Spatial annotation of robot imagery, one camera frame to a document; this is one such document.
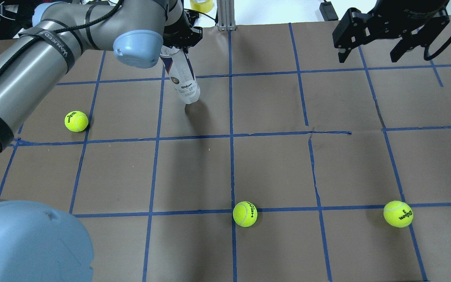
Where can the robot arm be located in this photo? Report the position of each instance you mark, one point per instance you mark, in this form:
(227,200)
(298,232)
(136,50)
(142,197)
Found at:
(413,22)
(40,243)

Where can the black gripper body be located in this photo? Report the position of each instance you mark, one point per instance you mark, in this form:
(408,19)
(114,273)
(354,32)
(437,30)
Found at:
(405,11)
(186,34)

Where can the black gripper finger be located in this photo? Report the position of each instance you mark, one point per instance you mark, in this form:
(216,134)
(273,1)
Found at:
(343,54)
(407,43)

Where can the yellow tape roll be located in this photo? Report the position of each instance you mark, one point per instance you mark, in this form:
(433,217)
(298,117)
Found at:
(203,6)

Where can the yellow Head tennis ball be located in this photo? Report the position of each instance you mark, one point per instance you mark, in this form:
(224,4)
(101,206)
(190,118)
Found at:
(245,214)

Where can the aluminium frame post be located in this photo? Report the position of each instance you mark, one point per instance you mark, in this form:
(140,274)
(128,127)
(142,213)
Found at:
(226,15)

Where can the Wilson tennis ball can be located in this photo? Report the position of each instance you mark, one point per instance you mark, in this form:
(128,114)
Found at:
(177,66)

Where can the yellow tennis ball near right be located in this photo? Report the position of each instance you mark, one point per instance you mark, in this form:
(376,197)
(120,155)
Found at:
(76,121)

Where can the yellow tennis ball far left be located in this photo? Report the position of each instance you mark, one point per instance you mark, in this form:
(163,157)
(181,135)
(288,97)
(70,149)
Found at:
(398,214)

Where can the small black power adapter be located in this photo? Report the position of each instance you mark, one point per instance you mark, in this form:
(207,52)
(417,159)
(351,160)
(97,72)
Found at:
(327,11)

